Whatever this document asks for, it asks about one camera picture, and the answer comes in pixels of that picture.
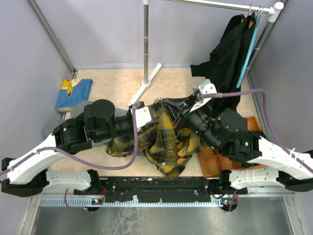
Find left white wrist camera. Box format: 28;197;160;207
132;106;153;132

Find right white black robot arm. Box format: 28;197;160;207
161;92;313;194

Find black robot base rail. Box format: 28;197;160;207
74;176;235;203

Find black hanging garments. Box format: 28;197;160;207
190;13;260;118

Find horizontal metal clothes rail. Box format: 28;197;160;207
173;0;284;16

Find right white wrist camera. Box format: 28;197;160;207
190;79;217;112

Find metal clothes rack pole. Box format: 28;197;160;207
142;0;150;83

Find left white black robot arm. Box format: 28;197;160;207
0;99;137;197

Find folded blue shirt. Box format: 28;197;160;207
55;79;93;113

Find orange wooden compartment tray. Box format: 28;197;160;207
198;116;266;179

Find yellow black plaid shirt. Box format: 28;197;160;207
105;101;208;182

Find white rack foot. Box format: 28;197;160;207
128;63;162;106

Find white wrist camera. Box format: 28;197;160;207
190;79;217;112
132;106;153;132

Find grey button-up shirt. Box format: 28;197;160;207
41;101;127;147

